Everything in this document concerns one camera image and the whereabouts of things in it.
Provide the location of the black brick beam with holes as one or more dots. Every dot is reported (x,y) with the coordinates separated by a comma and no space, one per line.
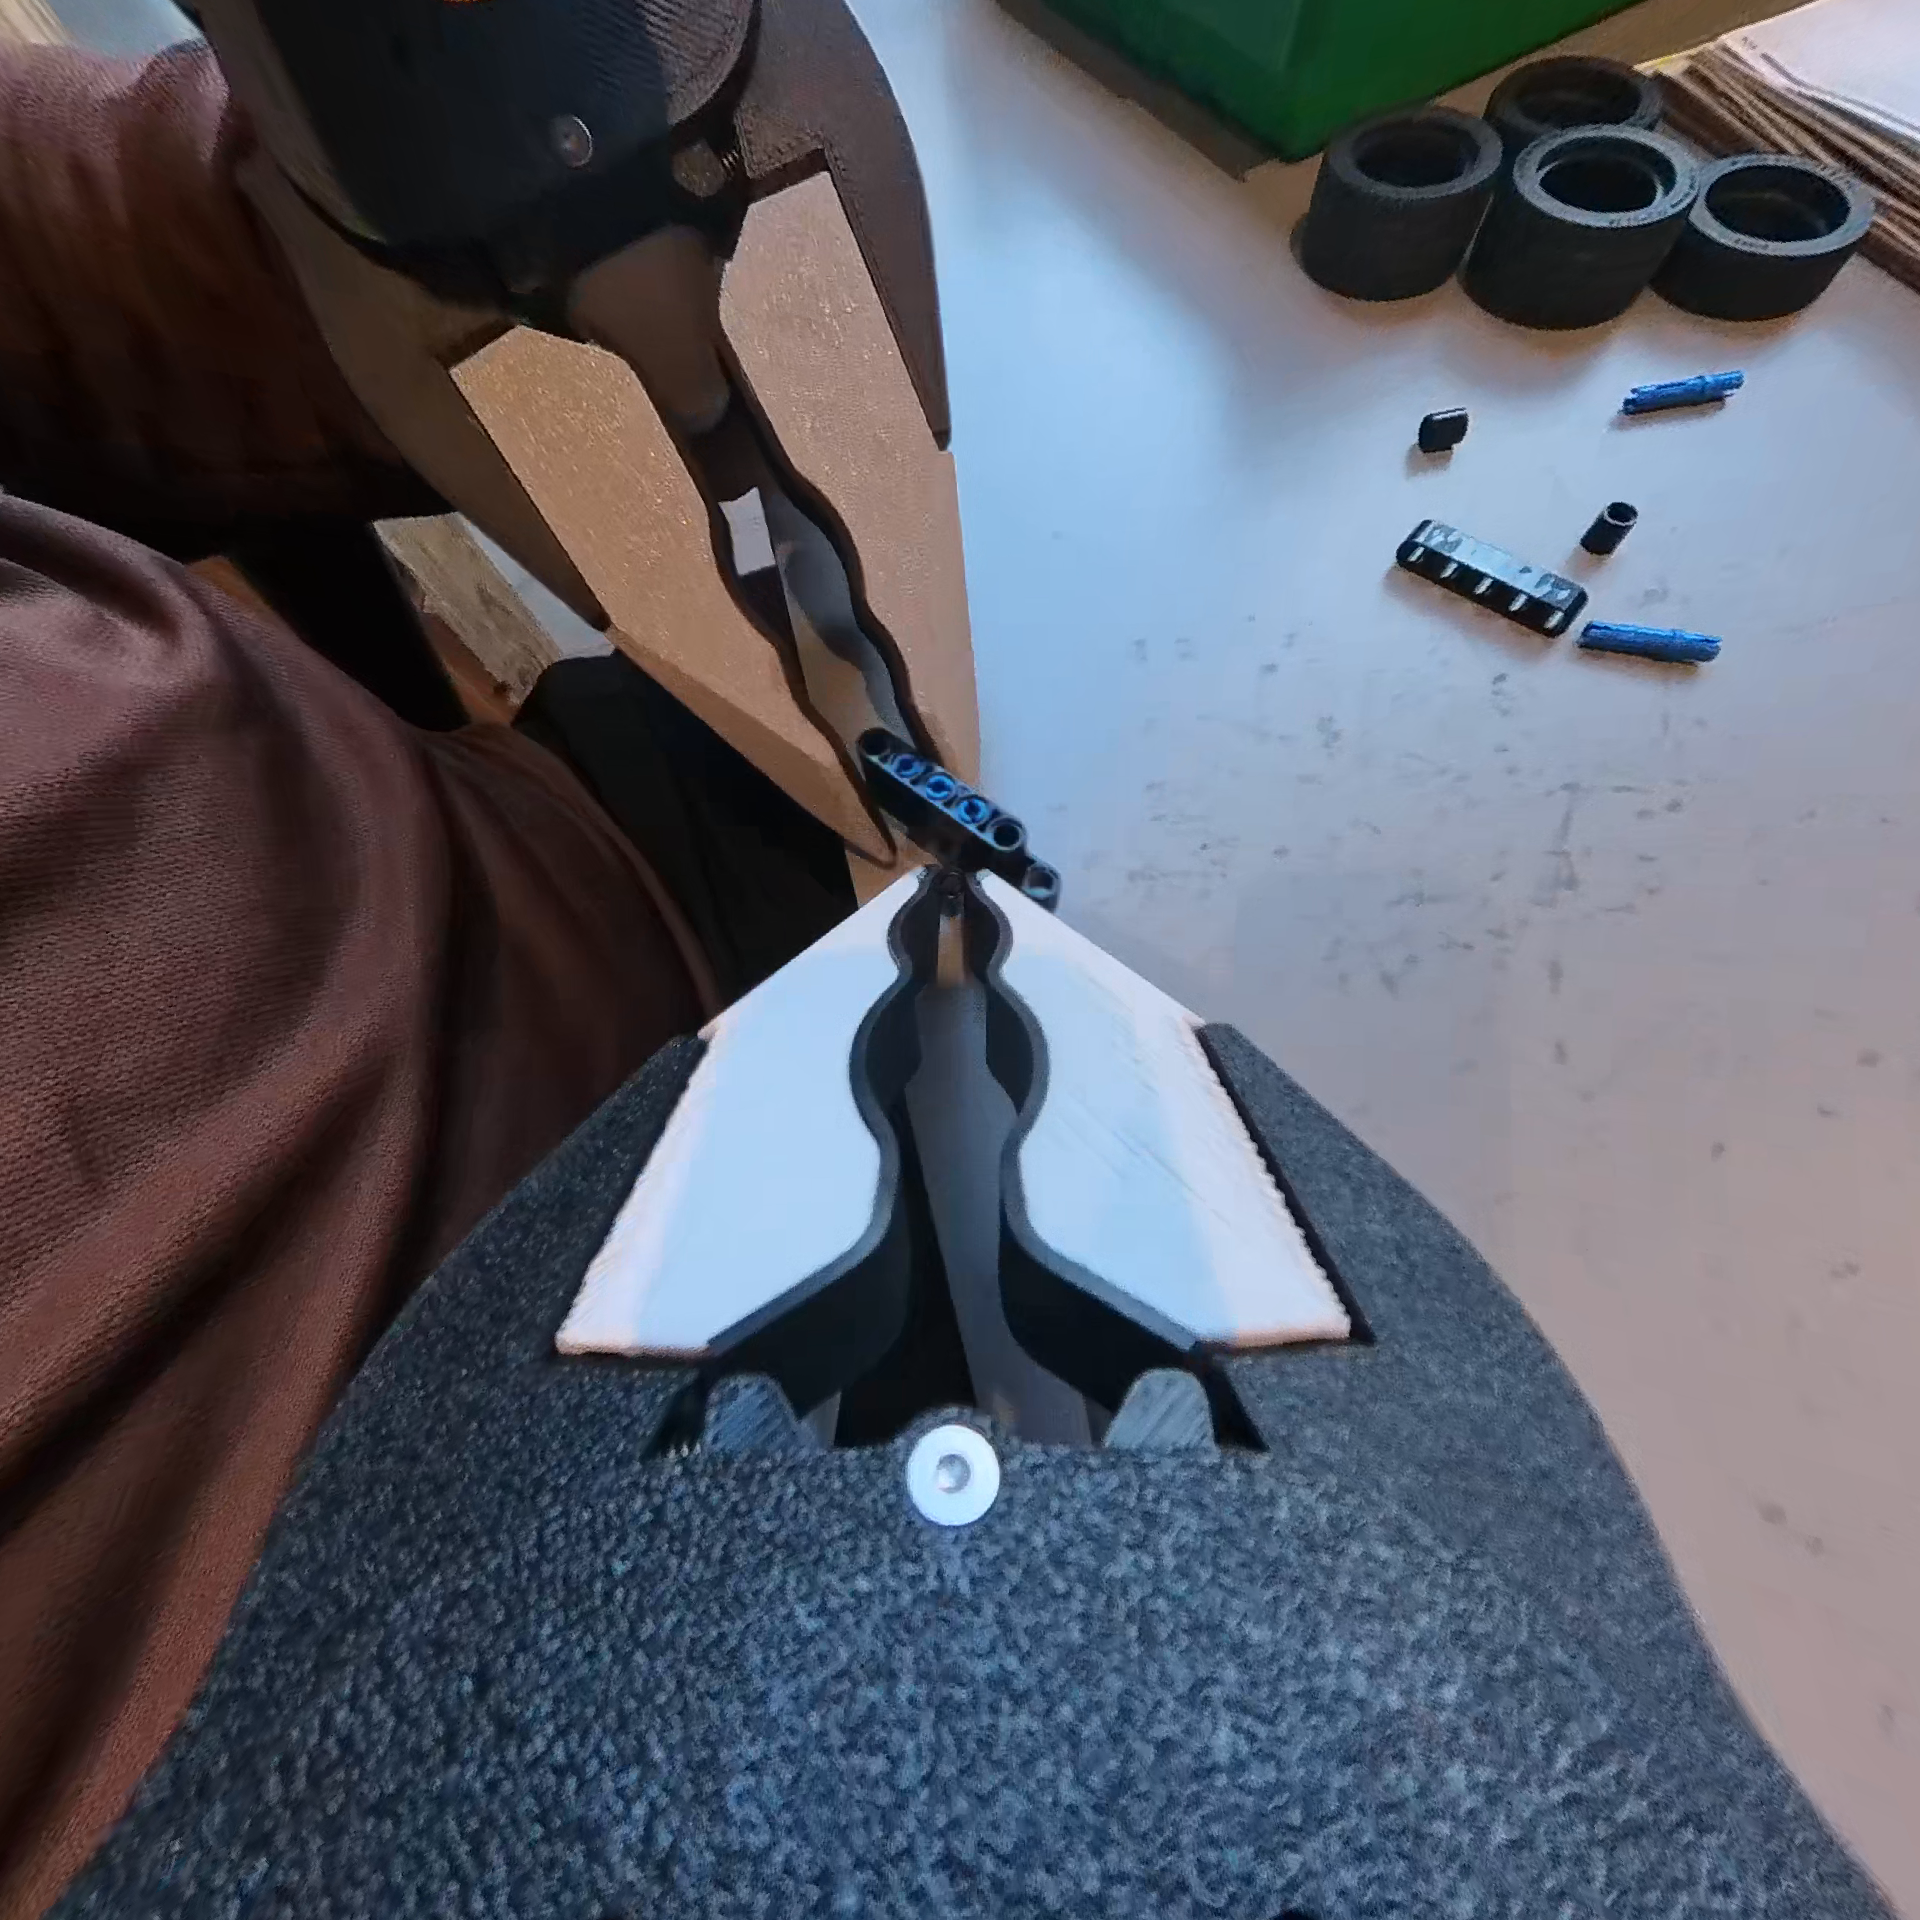
(1493,579)

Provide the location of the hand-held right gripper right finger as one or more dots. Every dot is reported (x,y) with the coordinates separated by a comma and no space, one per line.
(1170,1184)

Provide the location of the green plastic bin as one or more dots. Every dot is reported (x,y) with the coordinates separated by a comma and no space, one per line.
(1319,60)

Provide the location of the person's brown sweater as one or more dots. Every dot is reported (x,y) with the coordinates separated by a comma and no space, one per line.
(225,1050)

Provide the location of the tiny black brick connector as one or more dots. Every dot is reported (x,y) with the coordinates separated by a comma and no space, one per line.
(1443,431)

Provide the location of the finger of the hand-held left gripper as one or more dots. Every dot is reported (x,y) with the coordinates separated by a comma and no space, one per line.
(855,375)
(600,480)

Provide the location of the black toy tire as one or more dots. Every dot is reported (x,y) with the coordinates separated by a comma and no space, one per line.
(1559,278)
(1757,278)
(1546,83)
(1382,240)

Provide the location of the black brick pin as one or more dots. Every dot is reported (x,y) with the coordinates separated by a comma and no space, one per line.
(949,896)

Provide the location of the open instruction booklet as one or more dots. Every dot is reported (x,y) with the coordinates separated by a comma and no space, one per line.
(1829,119)

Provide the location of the long black brick beam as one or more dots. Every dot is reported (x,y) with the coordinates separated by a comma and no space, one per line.
(917,820)

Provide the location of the black brick bush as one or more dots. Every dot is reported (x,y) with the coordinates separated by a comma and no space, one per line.
(1607,528)

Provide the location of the white desk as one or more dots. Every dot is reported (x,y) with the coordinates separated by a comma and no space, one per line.
(1424,902)

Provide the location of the person's black trousers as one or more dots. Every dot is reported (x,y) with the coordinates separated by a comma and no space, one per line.
(705,840)

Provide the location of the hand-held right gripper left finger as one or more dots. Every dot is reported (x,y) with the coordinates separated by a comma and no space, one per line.
(735,1201)

